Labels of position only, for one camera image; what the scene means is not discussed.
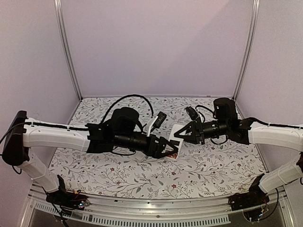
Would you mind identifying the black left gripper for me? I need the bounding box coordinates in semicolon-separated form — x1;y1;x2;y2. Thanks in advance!
114;132;179;159

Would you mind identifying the white remote control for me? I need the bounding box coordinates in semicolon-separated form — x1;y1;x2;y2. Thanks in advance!
169;124;184;151

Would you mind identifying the white battery cover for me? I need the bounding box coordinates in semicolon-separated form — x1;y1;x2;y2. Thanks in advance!
135;155;146;162

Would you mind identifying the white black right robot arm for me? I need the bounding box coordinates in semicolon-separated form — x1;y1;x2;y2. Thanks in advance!
174;97;303;206

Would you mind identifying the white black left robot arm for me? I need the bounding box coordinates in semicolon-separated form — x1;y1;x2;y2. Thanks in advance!
2;107;178;205

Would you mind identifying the floral patterned table mat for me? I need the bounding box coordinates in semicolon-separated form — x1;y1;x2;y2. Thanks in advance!
49;97;266;199

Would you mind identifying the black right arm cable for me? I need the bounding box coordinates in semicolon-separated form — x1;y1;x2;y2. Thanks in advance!
195;105;215;118

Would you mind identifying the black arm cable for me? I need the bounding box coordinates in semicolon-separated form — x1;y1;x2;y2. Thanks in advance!
195;105;215;118
101;94;157;123

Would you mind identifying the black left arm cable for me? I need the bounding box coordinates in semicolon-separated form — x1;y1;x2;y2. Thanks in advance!
101;94;157;123

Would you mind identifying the aluminium front rail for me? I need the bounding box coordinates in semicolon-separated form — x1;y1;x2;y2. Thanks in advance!
20;183;297;227

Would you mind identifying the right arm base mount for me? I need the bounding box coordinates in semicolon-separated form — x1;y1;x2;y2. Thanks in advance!
228;174;269;211

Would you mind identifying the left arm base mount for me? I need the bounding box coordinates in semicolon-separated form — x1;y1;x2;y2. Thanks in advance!
46;175;90;210

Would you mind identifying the right aluminium frame post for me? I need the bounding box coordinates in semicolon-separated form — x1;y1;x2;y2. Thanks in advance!
232;0;260;101

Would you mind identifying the aluminium frame post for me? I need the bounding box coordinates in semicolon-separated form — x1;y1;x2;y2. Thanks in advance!
54;0;83;101
232;0;260;101

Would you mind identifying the left aluminium frame post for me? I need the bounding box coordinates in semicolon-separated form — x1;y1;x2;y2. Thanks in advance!
54;0;83;101

